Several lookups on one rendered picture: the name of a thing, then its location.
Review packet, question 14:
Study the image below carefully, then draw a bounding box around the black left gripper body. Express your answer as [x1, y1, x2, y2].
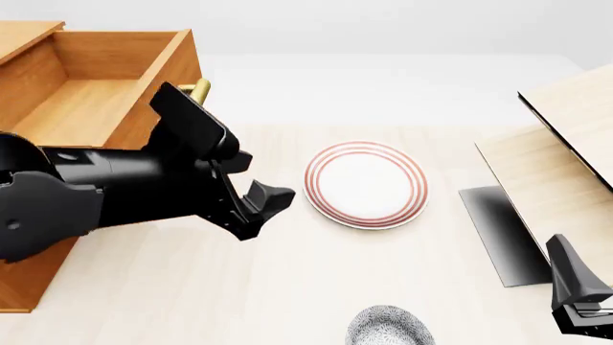
[203, 158, 265, 242]

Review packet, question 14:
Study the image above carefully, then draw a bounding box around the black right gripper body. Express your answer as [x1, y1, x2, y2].
[551, 296, 613, 341]

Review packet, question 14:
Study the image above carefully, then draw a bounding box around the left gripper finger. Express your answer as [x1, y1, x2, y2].
[220, 149, 254, 175]
[244, 178, 297, 226]

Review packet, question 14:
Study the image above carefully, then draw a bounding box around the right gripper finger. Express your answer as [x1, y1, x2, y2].
[545, 233, 613, 311]

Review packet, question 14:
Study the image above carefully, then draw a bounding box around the wooden cabinet drawer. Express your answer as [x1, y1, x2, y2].
[0, 29, 205, 151]

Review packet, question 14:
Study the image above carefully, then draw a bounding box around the grey patterned bowl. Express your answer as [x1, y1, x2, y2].
[344, 305, 437, 345]

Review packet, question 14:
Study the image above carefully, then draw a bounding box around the wooden cabinet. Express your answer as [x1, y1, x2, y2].
[0, 20, 80, 313]

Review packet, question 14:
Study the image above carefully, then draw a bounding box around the white plate with red rings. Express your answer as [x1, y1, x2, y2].
[303, 140, 430, 232]

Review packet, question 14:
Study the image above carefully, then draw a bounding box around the pale wooden panel structure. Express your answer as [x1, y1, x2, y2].
[458, 63, 613, 289]

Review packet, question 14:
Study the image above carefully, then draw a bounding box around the brass drawer handle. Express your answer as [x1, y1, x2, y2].
[177, 78, 213, 106]

